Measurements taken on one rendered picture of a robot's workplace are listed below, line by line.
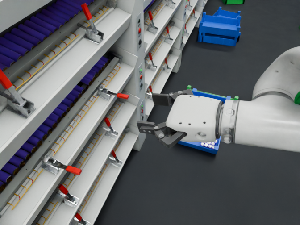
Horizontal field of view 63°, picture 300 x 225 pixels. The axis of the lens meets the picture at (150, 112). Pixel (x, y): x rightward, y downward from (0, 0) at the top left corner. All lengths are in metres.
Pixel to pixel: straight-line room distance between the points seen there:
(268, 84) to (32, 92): 0.46
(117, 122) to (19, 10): 0.61
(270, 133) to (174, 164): 0.81
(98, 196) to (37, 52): 0.62
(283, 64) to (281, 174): 0.91
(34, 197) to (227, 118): 0.44
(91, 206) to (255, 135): 0.70
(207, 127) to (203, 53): 1.52
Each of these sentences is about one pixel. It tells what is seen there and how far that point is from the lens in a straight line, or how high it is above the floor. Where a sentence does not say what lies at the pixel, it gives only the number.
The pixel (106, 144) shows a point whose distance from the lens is 0.89.
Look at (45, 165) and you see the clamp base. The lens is 0.64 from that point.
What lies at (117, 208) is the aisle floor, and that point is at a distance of 1.13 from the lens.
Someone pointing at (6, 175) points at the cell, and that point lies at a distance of 0.62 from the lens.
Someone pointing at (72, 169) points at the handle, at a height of 0.55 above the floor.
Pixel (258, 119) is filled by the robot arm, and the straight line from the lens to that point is 0.46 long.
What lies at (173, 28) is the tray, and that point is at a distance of 1.54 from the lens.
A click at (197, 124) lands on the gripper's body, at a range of 0.47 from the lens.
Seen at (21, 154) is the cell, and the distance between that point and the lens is 0.64.
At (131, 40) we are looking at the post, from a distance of 0.84.
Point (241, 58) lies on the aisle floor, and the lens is 1.99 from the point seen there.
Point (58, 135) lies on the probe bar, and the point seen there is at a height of 0.56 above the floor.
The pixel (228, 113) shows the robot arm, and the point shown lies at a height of 0.72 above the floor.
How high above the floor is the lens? 1.04
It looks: 46 degrees down
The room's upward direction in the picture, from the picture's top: straight up
